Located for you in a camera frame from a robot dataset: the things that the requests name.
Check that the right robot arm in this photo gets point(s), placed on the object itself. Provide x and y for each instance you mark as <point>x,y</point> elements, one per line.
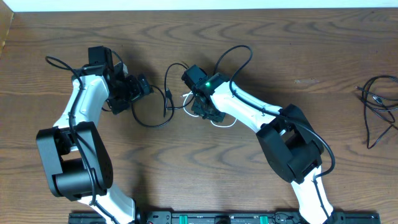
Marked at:
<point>291,147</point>

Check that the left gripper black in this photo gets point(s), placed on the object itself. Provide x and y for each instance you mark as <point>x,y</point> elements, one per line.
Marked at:
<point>137,90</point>

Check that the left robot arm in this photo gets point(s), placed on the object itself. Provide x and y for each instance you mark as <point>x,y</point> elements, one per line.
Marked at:
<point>76,163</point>

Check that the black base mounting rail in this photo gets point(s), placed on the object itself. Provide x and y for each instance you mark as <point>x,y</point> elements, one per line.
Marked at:
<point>163,217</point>

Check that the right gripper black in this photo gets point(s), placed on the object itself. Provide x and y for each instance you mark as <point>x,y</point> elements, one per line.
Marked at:
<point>196,107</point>

